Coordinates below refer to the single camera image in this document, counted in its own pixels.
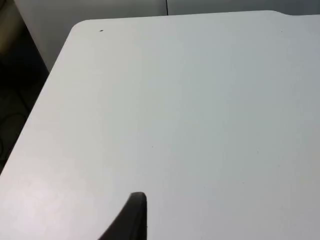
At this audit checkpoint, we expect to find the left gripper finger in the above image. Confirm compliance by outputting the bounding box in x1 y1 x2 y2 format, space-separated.
99 191 148 240

